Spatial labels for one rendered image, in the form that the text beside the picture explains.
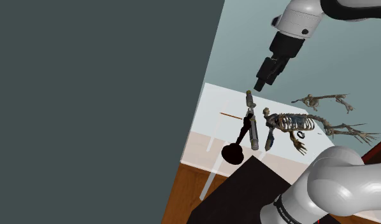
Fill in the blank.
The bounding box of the silver cylindrical tool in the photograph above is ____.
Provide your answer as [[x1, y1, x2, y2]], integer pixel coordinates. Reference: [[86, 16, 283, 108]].
[[245, 90, 260, 151]]

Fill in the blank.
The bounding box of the large bone skeleton figure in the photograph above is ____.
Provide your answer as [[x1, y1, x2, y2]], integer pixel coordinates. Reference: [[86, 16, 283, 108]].
[[262, 106, 381, 156]]

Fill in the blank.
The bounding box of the thin brown stick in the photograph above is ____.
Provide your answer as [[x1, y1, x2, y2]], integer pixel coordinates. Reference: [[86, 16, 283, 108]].
[[219, 112, 243, 120]]

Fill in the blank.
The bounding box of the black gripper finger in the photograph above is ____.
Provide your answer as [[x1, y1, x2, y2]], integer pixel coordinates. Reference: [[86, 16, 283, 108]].
[[254, 56, 277, 92], [266, 58, 291, 87]]

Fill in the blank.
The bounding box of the dark robot stand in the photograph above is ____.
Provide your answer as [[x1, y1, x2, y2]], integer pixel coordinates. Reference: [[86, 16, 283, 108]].
[[185, 155, 334, 224]]

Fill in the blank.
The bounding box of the small bone skeleton figure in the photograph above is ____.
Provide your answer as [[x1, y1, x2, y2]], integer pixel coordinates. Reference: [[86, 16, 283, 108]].
[[291, 93, 356, 115]]

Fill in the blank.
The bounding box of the black round-based figure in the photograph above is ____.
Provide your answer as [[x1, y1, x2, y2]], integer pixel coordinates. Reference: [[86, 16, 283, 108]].
[[221, 113, 254, 165]]

